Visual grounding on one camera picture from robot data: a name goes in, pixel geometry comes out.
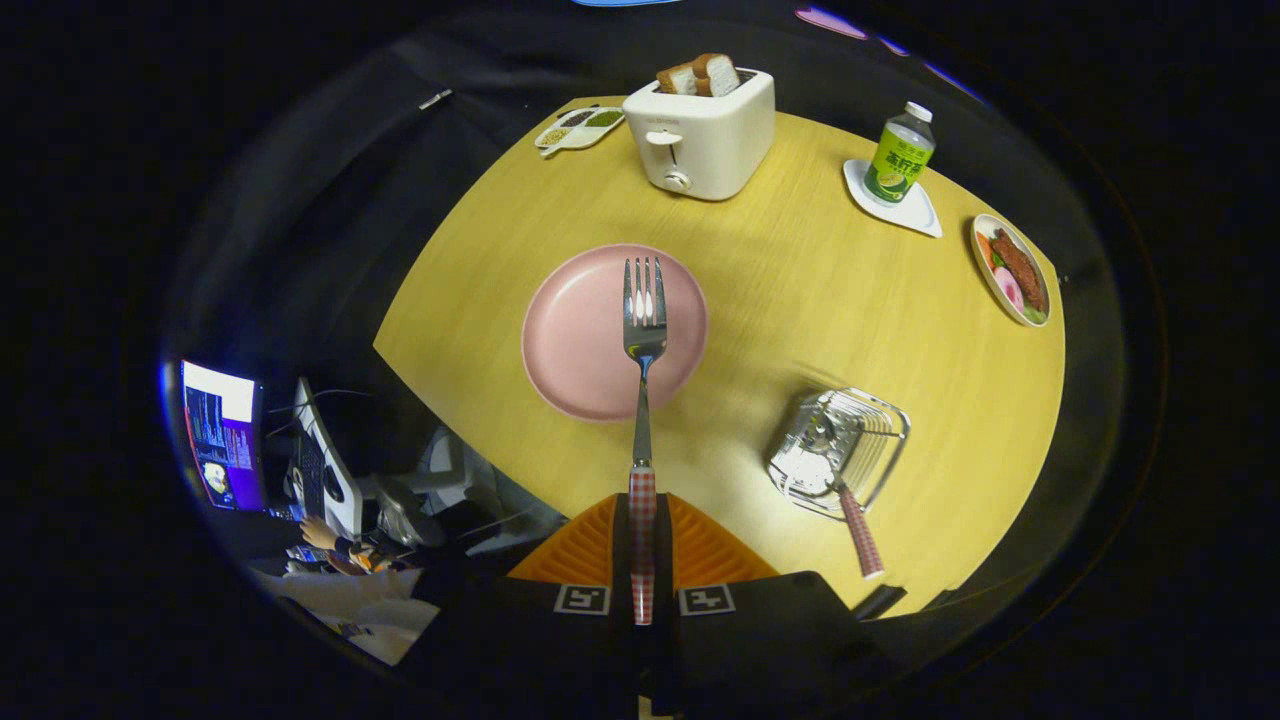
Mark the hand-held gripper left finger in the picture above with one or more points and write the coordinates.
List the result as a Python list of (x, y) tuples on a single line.
[(622, 540)]

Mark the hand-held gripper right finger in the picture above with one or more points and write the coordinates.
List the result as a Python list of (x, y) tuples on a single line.
[(664, 540)]

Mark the pink round plate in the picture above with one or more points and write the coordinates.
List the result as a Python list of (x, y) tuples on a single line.
[(570, 340)]

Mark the white and gray equipment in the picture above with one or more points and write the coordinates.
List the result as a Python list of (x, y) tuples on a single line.
[(410, 510)]

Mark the perforated metal tray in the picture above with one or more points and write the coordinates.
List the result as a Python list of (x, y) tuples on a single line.
[(870, 430)]

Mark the white screen back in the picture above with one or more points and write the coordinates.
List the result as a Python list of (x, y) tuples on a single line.
[(335, 480)]

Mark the white toaster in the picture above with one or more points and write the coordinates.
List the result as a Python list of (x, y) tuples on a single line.
[(720, 140)]

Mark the lit computer monitor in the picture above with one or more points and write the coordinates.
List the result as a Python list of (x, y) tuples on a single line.
[(225, 440)]

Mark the white coaster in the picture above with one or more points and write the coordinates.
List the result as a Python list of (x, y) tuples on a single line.
[(915, 215)]

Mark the white divided seasoning dish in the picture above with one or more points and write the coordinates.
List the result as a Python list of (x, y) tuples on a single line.
[(580, 128)]

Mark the pink ham slice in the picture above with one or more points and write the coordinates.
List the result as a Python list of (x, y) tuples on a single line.
[(1008, 290)]

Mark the orange carrot slice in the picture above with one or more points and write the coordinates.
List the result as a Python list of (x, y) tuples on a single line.
[(985, 250)]

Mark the green label drink bottle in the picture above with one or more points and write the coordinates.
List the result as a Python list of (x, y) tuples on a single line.
[(898, 160)]

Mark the brown fried meat piece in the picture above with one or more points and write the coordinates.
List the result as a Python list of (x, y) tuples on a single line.
[(1020, 270)]

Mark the toast bread slice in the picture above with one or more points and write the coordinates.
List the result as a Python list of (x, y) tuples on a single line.
[(675, 80), (718, 73)]

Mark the white food plate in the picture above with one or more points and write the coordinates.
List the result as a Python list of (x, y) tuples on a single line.
[(1035, 250)]

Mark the silver clip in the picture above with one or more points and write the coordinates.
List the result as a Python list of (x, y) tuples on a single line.
[(435, 98)]

